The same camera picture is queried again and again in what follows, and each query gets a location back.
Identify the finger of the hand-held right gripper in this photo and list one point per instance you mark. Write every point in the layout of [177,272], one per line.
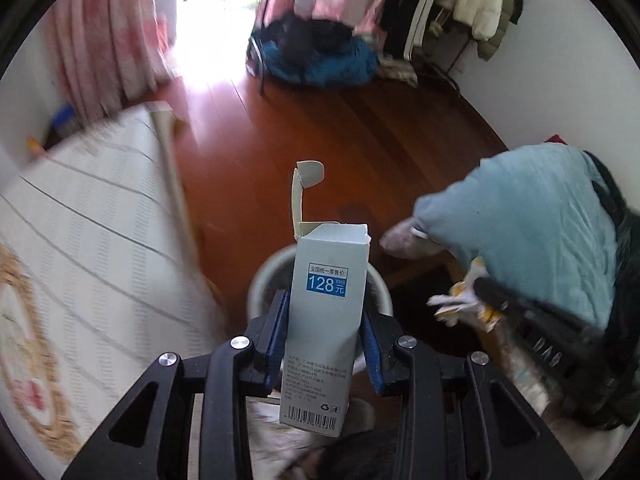
[492,295]

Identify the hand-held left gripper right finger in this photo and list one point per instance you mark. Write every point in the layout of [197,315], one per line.
[372,352]

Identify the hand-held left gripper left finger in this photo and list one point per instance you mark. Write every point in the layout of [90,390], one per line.
[277,342]

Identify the white yellow wrapper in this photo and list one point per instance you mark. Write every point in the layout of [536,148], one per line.
[460,305]

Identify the tall white blue carton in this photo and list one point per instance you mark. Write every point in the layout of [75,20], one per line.
[325,320]

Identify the white round trash bin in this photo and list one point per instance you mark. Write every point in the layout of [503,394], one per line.
[265,276]

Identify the light blue blanket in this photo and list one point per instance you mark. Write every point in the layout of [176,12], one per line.
[525,225]

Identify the dark cloth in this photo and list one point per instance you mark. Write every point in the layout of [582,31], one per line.
[617,220]

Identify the red cloth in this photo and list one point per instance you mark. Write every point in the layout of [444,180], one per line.
[557,139]

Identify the white diamond patterned tablecloth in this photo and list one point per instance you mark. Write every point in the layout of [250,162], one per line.
[100,260]

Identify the black metal clothes rack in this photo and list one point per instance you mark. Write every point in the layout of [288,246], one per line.
[440,81]

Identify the patterned floor cloth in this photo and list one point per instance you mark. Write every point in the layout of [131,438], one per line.
[397,70]

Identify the black metal chair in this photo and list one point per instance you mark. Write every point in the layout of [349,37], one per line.
[261,80]

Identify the blue dark clothes pile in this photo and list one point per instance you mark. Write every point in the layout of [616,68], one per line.
[320,67]

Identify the row of hanging clothes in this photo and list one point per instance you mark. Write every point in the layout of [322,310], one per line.
[480,5]

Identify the small yellow bottle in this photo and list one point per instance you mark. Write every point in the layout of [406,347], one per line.
[34,145]

